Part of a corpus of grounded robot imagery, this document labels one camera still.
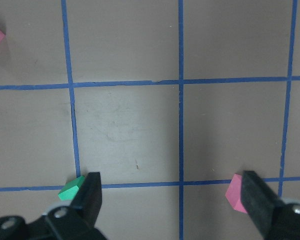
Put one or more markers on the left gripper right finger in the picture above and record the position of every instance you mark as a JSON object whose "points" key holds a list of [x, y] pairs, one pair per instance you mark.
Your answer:
{"points": [[260, 201]]}

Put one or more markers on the pink cube centre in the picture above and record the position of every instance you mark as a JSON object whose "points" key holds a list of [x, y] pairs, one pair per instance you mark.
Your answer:
{"points": [[233, 194]]}

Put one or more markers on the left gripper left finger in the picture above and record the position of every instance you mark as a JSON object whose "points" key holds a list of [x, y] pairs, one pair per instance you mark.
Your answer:
{"points": [[88, 200]]}

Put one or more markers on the green cube far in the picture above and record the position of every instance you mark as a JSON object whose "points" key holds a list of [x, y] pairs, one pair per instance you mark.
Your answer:
{"points": [[70, 189]]}

